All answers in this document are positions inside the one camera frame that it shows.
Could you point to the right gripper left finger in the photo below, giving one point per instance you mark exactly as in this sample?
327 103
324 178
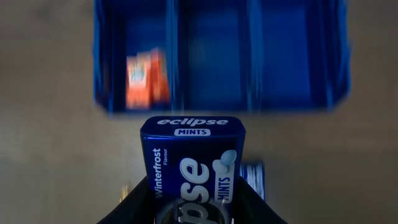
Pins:
133 208

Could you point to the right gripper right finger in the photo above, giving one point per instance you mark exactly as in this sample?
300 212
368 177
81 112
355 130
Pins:
252 210

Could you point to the blue candy pack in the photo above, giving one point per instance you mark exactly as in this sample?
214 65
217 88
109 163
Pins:
192 161
253 179

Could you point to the orange candy box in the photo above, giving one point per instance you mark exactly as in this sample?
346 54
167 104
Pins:
138 81
159 76

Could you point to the gold wrapped candy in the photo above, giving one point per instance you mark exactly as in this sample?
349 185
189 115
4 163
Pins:
125 193

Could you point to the blue tray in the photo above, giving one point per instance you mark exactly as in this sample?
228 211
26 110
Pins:
214 62

